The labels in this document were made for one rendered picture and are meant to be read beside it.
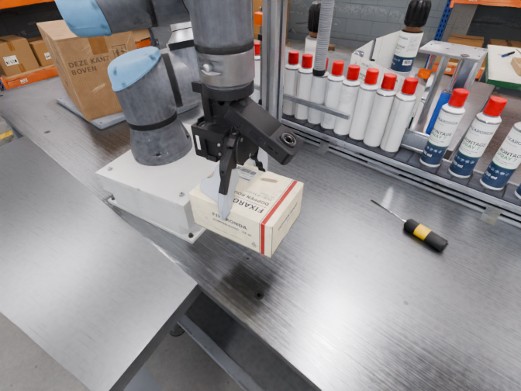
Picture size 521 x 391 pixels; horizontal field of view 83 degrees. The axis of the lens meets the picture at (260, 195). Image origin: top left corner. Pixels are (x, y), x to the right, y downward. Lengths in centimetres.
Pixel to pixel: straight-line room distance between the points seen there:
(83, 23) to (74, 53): 73
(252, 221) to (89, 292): 38
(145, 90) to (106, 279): 40
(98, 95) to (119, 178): 55
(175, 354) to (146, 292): 87
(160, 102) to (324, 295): 53
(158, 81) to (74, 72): 56
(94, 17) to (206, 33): 15
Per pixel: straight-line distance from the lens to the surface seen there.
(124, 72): 69
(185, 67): 70
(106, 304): 67
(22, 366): 175
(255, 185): 52
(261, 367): 120
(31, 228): 90
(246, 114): 42
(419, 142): 96
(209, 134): 45
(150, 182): 71
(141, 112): 71
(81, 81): 123
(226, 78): 40
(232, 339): 124
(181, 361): 148
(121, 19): 47
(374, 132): 93
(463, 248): 81
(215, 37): 38
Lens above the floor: 135
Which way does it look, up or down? 41 degrees down
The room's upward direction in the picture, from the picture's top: straight up
